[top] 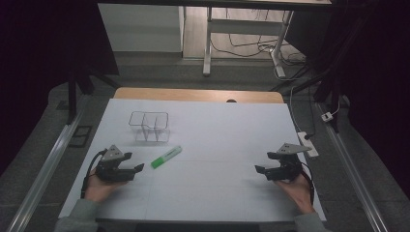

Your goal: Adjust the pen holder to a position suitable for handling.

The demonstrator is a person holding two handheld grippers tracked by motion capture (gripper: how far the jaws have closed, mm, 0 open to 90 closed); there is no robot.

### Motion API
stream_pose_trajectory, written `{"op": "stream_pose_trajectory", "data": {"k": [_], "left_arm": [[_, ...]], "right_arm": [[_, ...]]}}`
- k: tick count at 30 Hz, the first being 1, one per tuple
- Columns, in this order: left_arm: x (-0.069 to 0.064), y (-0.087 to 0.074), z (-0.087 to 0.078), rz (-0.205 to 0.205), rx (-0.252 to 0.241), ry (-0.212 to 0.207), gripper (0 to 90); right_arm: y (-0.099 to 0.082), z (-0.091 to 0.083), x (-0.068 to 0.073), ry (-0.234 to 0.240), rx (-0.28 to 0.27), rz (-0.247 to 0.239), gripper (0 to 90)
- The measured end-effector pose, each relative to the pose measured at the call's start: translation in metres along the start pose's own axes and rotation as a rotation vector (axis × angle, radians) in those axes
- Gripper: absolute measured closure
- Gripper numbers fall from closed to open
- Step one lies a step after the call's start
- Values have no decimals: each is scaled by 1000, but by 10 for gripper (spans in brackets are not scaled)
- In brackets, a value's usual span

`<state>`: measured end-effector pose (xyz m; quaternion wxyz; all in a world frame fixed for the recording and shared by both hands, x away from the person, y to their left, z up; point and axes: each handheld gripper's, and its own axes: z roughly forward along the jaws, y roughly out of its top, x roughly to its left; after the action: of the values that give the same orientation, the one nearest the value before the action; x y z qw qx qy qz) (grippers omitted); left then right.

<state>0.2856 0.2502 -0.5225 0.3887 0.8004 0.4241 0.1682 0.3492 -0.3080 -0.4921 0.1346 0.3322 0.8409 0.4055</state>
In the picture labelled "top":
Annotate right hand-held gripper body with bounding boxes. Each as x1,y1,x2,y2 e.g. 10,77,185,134
264,142,313,182

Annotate black metal stand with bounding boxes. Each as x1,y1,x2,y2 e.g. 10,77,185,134
65,64,122,126

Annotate silver metal floor rail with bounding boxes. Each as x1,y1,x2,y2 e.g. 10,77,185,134
5,95,90,232
315,101,389,232

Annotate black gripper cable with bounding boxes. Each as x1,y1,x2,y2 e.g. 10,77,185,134
80,148,108,199
300,161,315,205

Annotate person's left hand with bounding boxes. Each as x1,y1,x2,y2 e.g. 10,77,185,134
84,169,129,204

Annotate white metal desk frame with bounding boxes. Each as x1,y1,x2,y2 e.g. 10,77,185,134
202,6,295,79

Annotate dark curtain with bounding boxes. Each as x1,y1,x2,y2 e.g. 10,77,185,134
284,0,410,199
0,0,120,177

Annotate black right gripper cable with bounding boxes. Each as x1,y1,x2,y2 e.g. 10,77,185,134
300,161,315,205

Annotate person's right hand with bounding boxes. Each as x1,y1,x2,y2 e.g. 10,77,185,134
274,171,315,215

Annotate white table cover sheet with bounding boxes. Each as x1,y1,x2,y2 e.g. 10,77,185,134
58,98,327,224

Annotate black floor cables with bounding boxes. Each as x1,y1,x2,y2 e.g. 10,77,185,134
210,9,308,81

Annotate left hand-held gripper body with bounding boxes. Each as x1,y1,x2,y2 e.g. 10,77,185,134
95,144,135,184

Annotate small white adapter with cable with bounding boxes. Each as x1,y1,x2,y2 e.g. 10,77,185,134
320,96,343,123

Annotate black rectangular floor frame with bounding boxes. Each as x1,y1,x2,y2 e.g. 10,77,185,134
68,125,94,149

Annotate white power strip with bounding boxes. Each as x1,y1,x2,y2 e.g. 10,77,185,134
296,130,320,159

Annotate green highlighter pen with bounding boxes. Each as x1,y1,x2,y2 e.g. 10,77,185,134
150,145,184,170

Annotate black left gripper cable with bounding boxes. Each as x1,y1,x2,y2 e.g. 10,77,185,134
80,148,108,199

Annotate clear plastic divided organizer box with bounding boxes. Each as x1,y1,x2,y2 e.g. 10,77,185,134
128,110,171,144

